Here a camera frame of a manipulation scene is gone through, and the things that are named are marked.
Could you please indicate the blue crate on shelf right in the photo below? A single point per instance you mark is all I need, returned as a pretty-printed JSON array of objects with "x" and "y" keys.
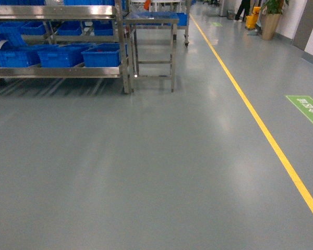
[{"x": 103, "y": 55}]

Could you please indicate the blue crate on shelf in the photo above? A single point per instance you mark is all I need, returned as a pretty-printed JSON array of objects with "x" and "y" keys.
[
  {"x": 22, "y": 57},
  {"x": 103, "y": 55},
  {"x": 63, "y": 56}
]

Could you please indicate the blue crate on shelf middle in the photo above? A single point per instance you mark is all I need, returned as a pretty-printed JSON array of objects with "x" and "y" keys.
[{"x": 63, "y": 56}]

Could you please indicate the stainless steel shelf rack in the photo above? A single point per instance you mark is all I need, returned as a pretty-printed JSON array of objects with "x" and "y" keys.
[{"x": 28, "y": 25}]

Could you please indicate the blue crate on shelf left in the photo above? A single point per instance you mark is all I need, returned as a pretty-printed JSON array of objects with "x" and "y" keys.
[{"x": 22, "y": 57}]

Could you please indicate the small steel table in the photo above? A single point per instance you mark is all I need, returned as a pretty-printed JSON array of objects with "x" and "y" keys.
[{"x": 151, "y": 38}]

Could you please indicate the yellow mop bucket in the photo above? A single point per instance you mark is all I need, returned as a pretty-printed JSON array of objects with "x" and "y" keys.
[{"x": 252, "y": 19}]

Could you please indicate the person standing far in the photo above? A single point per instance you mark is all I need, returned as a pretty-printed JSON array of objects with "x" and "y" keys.
[{"x": 244, "y": 7}]

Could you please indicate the tan plant pot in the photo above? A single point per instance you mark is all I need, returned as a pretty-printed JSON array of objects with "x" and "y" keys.
[{"x": 270, "y": 23}]

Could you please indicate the green potted plant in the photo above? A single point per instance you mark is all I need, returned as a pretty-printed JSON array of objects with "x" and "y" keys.
[{"x": 274, "y": 6}]

